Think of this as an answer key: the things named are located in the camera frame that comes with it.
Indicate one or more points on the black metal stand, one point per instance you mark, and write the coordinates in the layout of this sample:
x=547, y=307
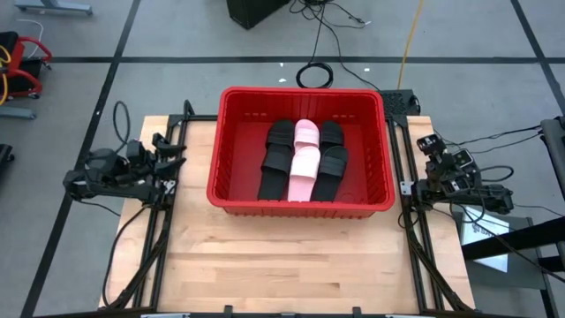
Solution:
x=525, y=274

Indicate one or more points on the black caster base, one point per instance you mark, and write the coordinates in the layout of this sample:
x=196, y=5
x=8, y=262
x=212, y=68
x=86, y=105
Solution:
x=3, y=154

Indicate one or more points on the black slide sandal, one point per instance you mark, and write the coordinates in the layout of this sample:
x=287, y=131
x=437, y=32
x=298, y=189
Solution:
x=332, y=132
x=280, y=132
x=330, y=172
x=273, y=176

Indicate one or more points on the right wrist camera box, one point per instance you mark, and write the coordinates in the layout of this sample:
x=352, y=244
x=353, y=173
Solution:
x=464, y=159

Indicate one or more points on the pink slide sandal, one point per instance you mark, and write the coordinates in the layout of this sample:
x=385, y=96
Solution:
x=307, y=132
x=302, y=176

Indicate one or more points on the black aluminium rig frame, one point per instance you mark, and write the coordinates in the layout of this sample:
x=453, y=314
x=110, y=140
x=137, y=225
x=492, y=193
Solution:
x=198, y=118

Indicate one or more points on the grey metal floor base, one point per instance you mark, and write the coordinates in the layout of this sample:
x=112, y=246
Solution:
x=53, y=6
x=17, y=113

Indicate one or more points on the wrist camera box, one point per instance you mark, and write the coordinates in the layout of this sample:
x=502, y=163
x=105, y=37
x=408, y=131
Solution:
x=464, y=159
x=133, y=150

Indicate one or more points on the dark grey equipment post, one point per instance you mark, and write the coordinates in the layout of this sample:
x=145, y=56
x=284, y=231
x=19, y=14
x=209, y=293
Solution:
x=554, y=141

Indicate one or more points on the red and black cart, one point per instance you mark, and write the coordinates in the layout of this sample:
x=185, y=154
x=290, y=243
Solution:
x=17, y=62

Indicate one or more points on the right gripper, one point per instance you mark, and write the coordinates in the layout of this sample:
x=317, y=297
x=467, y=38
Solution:
x=443, y=179

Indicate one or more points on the black perforated box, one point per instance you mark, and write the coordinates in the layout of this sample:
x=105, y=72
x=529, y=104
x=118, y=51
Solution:
x=395, y=103

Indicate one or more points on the red plastic bin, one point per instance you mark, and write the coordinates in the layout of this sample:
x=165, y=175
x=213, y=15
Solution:
x=247, y=176

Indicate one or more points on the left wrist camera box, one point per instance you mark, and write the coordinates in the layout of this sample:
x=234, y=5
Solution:
x=133, y=150

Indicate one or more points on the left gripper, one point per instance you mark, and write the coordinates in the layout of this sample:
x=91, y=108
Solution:
x=145, y=168

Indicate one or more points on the black floor box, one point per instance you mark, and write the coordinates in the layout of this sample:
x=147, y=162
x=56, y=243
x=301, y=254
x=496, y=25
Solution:
x=251, y=11

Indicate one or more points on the white printed paper sheet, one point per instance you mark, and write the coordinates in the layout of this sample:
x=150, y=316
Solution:
x=485, y=234

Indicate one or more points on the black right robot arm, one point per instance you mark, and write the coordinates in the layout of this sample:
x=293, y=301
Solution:
x=485, y=196

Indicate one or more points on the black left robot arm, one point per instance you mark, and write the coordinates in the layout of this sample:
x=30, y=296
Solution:
x=106, y=191

